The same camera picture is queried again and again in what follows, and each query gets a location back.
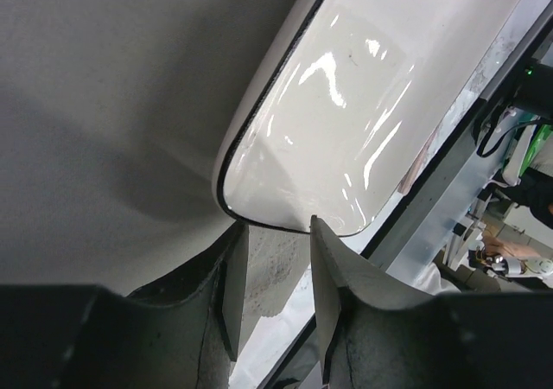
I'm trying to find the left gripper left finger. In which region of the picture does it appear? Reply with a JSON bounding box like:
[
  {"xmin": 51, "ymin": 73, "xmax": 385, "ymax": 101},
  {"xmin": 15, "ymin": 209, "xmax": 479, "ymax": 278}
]
[{"xmin": 1, "ymin": 222, "xmax": 249, "ymax": 388}]

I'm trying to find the grey scalloped placemat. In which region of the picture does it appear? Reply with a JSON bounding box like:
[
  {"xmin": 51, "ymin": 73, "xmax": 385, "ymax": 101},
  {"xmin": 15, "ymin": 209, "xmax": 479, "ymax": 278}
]
[{"xmin": 1, "ymin": 0, "xmax": 301, "ymax": 295}]

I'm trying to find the white rectangular plate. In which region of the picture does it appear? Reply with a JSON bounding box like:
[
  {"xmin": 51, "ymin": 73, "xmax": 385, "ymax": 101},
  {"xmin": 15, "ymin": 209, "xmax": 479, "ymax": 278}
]
[{"xmin": 213, "ymin": 0, "xmax": 519, "ymax": 237}]

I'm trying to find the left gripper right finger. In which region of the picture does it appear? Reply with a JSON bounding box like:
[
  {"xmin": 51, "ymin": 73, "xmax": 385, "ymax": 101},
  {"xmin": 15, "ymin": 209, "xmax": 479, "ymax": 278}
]
[{"xmin": 310, "ymin": 217, "xmax": 552, "ymax": 388}]

